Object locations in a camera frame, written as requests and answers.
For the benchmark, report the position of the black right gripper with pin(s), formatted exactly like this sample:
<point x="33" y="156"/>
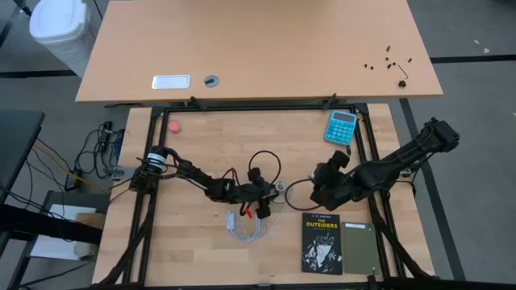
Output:
<point x="334" y="185"/>

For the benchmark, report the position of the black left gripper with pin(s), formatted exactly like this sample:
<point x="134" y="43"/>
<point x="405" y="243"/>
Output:
<point x="252" y="190"/>

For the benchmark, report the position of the white lightbulb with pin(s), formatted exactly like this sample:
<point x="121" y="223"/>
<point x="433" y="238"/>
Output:
<point x="280" y="186"/>

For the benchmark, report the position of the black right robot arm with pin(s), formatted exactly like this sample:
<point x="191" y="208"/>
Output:
<point x="403" y="157"/>

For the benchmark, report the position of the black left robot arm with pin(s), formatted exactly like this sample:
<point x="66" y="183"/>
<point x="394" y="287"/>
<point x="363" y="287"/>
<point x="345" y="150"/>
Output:
<point x="193" y="173"/>

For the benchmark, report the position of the red zip tie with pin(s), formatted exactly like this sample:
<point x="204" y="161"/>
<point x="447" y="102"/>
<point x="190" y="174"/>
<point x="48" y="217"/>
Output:
<point x="248" y="213"/>

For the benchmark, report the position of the teal tray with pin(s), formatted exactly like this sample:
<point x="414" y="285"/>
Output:
<point x="341" y="127"/>

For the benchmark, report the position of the black Outsiders paperback book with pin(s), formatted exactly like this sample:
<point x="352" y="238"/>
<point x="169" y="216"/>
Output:
<point x="321" y="245"/>

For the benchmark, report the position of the olive green notebook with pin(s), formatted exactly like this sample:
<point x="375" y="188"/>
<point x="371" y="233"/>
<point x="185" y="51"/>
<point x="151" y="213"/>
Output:
<point x="360" y="249"/>

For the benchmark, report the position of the small pink cup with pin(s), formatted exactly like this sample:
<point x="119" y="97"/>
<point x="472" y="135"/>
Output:
<point x="174" y="126"/>

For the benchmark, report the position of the round grey desk grommet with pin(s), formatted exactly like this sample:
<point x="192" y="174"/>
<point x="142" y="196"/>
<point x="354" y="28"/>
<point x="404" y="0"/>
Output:
<point x="211" y="81"/>

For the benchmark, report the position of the black hex key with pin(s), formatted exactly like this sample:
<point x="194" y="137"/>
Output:
<point x="403" y="72"/>

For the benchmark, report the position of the silver rectangular desk plate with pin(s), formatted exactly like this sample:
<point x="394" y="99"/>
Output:
<point x="170" y="81"/>

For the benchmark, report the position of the light wooden desk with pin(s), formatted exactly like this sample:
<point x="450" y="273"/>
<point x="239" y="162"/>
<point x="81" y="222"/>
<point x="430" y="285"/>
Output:
<point x="258" y="48"/>

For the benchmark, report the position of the black power adapter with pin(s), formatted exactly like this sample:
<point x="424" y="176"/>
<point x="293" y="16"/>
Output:
<point x="71" y="182"/>

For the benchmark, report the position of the white flat box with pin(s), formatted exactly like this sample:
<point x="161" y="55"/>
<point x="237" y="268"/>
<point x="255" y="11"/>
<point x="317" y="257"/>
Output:
<point x="60" y="233"/>

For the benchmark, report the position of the black side table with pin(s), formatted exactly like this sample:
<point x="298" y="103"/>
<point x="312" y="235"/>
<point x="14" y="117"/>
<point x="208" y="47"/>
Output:
<point x="18" y="149"/>

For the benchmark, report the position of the white trash bin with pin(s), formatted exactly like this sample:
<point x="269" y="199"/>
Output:
<point x="60" y="28"/>

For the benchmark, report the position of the black frame clamp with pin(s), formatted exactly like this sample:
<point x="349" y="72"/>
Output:
<point x="197" y="102"/>
<point x="329" y="101"/>

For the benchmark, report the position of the black aluminium table frame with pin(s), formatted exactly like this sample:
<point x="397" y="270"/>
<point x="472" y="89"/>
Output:
<point x="262" y="108"/>

